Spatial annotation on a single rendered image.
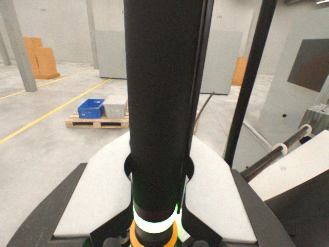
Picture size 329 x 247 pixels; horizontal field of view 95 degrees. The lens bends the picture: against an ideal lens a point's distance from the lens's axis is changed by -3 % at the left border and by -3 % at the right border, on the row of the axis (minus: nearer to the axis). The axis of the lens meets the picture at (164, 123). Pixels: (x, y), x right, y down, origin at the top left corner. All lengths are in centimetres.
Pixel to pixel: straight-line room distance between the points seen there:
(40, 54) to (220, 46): 691
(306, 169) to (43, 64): 842
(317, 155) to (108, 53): 751
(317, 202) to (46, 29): 1522
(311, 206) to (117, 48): 746
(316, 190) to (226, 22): 1272
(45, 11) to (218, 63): 1250
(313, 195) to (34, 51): 852
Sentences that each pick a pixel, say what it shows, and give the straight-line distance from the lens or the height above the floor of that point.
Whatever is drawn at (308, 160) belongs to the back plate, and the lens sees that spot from 54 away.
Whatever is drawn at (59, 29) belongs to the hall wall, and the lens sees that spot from 1467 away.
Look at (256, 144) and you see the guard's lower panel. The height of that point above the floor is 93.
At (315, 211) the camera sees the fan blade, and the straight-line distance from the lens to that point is 23.
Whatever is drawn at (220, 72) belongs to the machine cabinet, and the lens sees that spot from 592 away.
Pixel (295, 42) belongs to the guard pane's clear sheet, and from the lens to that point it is 118.
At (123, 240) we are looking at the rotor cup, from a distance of 35.
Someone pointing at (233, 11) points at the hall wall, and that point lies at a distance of 1307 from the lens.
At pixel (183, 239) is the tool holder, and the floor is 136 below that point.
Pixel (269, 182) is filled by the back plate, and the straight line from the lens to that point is 54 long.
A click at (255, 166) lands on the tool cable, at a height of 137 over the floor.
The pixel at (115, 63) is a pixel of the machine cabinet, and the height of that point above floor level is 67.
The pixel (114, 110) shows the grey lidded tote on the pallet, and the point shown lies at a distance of 320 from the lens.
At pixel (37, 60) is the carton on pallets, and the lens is 853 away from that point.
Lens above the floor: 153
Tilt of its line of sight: 27 degrees down
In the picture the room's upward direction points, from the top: 4 degrees clockwise
